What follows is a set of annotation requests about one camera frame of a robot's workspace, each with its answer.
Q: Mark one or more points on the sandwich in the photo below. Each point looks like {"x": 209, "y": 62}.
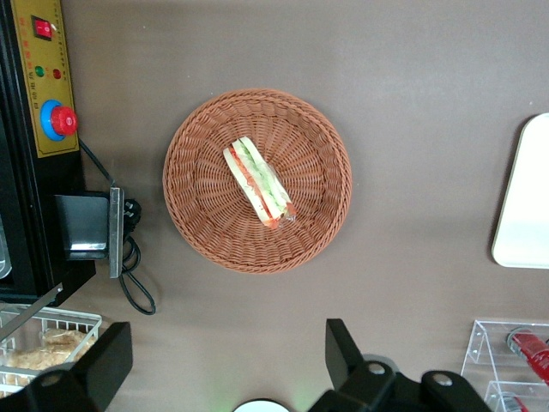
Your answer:
{"x": 257, "y": 180}

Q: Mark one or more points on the clear acrylic bottle rack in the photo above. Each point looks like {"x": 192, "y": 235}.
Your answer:
{"x": 480, "y": 343}

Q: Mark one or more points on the black sealing machine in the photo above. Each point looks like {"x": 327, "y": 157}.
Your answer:
{"x": 17, "y": 171}

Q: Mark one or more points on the red cola bottle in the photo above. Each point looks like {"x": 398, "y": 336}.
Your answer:
{"x": 529, "y": 352}

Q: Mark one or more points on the round brown wicker basket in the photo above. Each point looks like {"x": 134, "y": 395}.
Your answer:
{"x": 300, "y": 141}

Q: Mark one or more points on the beige plastic tray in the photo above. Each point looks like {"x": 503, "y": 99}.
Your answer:
{"x": 527, "y": 206}

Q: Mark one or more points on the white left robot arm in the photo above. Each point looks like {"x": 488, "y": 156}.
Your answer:
{"x": 261, "y": 407}

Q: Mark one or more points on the red emergency stop button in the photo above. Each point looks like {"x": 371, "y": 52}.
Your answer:
{"x": 64, "y": 120}

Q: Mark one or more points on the metal lever bar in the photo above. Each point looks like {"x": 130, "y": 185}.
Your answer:
{"x": 30, "y": 311}

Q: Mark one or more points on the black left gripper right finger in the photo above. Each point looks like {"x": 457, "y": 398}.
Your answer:
{"x": 347, "y": 365}

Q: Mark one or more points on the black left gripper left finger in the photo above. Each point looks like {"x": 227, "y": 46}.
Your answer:
{"x": 98, "y": 365}

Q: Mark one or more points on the yellow control panel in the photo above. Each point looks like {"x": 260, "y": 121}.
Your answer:
{"x": 62, "y": 51}

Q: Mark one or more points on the red rocker switch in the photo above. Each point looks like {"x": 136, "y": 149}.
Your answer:
{"x": 42, "y": 28}

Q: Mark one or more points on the wrapped rice cracker pack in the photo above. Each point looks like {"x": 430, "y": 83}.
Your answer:
{"x": 64, "y": 337}
{"x": 38, "y": 358}

